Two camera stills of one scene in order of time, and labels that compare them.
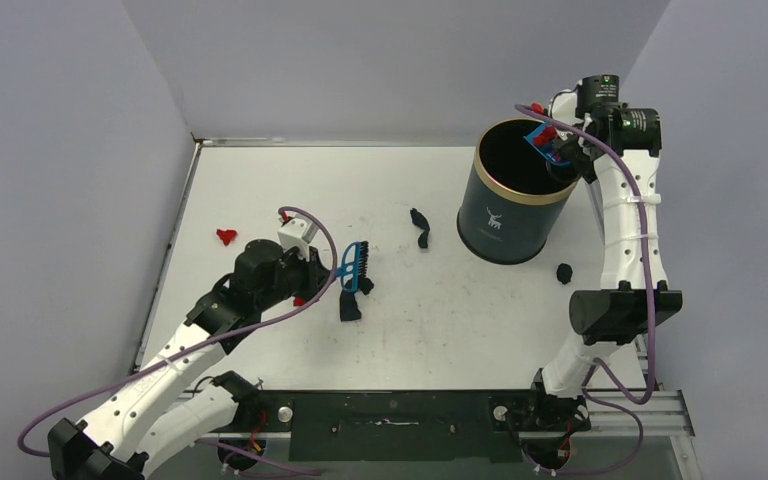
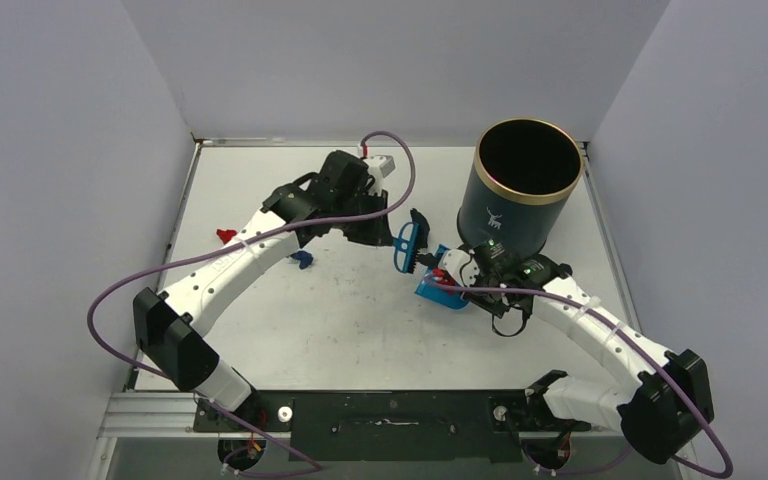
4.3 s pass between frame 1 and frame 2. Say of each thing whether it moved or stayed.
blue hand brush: moved
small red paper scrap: moved
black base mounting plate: stayed
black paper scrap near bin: stayed
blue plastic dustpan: moved
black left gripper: moved
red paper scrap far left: stayed
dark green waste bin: stayed
